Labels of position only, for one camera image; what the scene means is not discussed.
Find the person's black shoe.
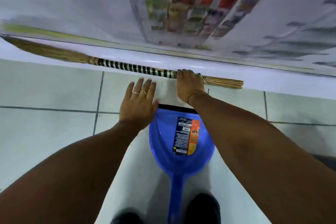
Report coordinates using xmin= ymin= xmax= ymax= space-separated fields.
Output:
xmin=185 ymin=193 xmax=221 ymax=224
xmin=110 ymin=211 xmax=144 ymax=224

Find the straw broom with striped handle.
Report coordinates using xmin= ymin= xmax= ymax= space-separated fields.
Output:
xmin=0 ymin=35 xmax=244 ymax=89

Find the gold bracelet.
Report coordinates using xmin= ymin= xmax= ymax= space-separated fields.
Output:
xmin=187 ymin=90 xmax=208 ymax=99

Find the person's black right shoe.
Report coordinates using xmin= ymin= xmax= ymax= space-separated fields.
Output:
xmin=185 ymin=193 xmax=221 ymax=224

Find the colourful product poster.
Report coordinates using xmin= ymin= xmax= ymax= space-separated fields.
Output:
xmin=144 ymin=0 xmax=275 ymax=49

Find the blue plastic dustpan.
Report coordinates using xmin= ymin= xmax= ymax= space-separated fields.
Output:
xmin=149 ymin=104 xmax=216 ymax=224

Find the person's left hand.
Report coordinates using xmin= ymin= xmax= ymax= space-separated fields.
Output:
xmin=119 ymin=77 xmax=160 ymax=130

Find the person's left forearm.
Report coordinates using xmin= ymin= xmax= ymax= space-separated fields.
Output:
xmin=0 ymin=121 xmax=143 ymax=224

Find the white cabinet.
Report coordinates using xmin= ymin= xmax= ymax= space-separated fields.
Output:
xmin=0 ymin=0 xmax=336 ymax=100

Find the person's black left shoe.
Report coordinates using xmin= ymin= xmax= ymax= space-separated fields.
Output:
xmin=110 ymin=211 xmax=144 ymax=224

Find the black and orange sticker label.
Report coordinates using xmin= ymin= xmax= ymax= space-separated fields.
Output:
xmin=172 ymin=117 xmax=201 ymax=156

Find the person's right forearm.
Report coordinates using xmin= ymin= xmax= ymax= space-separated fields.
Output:
xmin=188 ymin=92 xmax=336 ymax=224

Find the person's right hand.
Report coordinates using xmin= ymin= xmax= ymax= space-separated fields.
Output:
xmin=176 ymin=69 xmax=205 ymax=106

